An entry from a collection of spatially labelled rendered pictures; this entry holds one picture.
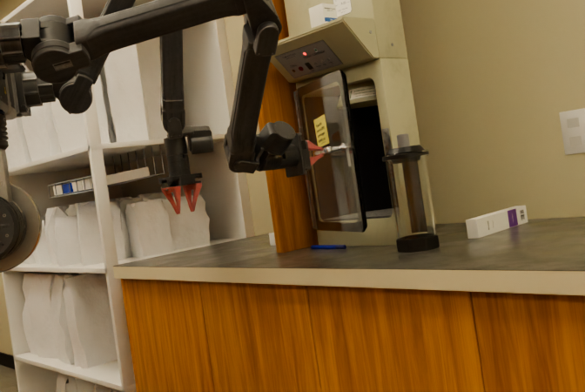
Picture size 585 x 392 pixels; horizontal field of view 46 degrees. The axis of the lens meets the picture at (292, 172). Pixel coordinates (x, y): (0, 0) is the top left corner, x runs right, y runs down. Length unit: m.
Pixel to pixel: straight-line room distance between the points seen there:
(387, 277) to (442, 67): 0.93
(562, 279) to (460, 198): 1.00
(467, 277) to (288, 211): 0.80
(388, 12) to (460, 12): 0.37
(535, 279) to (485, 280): 0.10
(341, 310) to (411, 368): 0.21
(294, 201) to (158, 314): 0.57
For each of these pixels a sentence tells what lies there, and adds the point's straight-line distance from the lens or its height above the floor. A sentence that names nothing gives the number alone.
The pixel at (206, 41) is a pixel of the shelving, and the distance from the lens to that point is 3.04.
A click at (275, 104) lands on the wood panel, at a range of 1.98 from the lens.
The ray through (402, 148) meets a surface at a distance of 1.59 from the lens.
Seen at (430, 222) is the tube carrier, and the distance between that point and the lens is 1.61.
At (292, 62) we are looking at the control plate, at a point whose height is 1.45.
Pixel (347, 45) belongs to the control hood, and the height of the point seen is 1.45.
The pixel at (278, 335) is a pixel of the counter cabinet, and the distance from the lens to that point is 1.75.
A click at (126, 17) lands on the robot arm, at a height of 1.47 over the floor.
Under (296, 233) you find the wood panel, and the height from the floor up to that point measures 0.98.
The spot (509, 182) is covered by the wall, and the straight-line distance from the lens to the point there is 2.06.
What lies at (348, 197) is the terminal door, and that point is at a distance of 1.72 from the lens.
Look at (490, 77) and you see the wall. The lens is 2.08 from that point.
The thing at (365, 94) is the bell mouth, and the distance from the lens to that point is 1.83.
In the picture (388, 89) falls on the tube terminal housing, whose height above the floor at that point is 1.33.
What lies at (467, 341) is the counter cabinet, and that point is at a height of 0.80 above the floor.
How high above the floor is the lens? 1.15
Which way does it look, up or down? level
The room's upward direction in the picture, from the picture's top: 8 degrees counter-clockwise
